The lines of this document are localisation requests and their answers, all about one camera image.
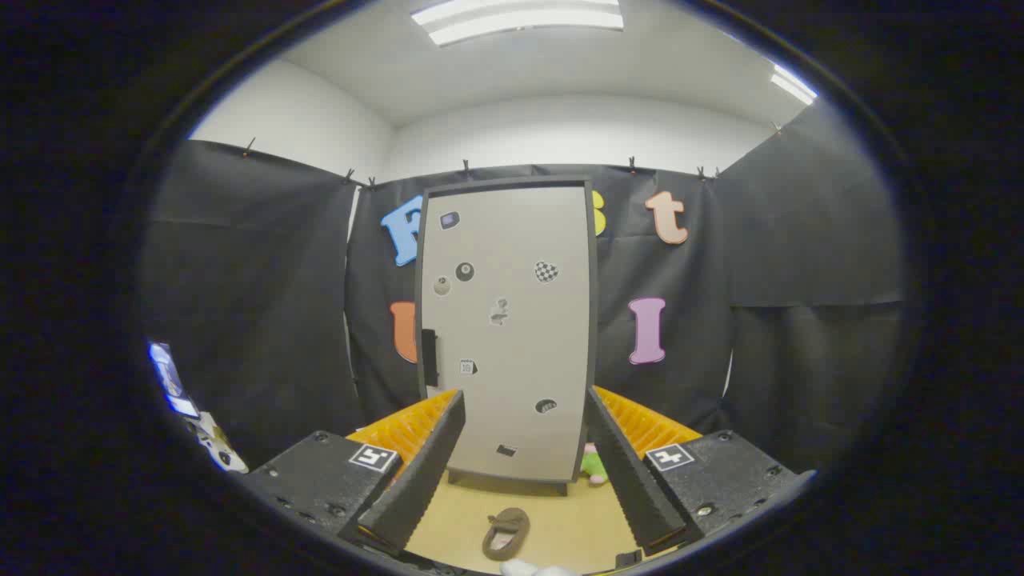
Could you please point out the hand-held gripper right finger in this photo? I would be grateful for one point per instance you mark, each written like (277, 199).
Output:
(632, 480)

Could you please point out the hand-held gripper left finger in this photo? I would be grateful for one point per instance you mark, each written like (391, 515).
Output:
(416, 480)

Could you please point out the brown fuzzy shoe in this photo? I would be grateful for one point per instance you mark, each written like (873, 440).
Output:
(506, 516)

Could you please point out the grey shoe cabinet door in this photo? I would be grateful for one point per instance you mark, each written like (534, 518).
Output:
(512, 336)

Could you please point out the grey shoe cabinet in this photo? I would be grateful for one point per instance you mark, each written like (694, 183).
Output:
(593, 304)

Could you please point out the pink plush toy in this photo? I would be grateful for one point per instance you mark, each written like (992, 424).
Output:
(594, 464)

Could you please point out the white patterned object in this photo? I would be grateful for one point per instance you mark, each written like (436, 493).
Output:
(216, 448)

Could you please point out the black backdrop cloth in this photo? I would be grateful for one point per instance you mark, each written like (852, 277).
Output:
(256, 280)

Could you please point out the blue lit screen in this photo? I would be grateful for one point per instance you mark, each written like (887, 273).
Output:
(168, 376)

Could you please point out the small ceiling light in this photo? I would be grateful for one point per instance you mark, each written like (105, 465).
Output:
(792, 84)

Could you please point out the long ceiling light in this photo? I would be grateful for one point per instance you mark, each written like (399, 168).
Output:
(520, 20)

